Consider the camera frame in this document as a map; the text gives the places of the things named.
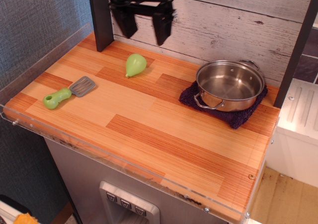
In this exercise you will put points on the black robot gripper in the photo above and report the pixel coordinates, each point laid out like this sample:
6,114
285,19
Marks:
124,13

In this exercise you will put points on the stainless steel pot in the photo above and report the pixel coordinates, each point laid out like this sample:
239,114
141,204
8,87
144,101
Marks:
228,86

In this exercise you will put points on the purple folded cloth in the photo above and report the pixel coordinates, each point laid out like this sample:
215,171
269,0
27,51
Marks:
234,119

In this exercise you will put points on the green toy pear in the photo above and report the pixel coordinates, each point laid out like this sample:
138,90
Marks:
135,64

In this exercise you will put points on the clear acrylic table guard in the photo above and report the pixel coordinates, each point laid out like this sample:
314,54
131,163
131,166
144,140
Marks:
138,126

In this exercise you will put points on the grey toy fridge cabinet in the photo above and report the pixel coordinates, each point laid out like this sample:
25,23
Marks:
83,176

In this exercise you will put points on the silver dispenser button panel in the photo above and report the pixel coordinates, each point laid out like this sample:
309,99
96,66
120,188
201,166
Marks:
126,205

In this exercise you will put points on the white side cabinet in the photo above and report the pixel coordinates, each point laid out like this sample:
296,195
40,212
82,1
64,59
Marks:
293,149

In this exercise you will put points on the orange yellow object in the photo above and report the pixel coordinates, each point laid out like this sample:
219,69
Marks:
25,219

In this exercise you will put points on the dark left vertical post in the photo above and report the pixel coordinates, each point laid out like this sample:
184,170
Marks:
102,23

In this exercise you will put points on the dark vertical post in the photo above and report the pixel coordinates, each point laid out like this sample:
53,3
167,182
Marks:
297,52
102,23

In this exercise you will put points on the green handled grey spatula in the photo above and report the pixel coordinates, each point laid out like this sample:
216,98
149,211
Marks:
79,88

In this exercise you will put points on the dark right vertical post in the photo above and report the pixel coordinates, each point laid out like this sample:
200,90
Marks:
297,52

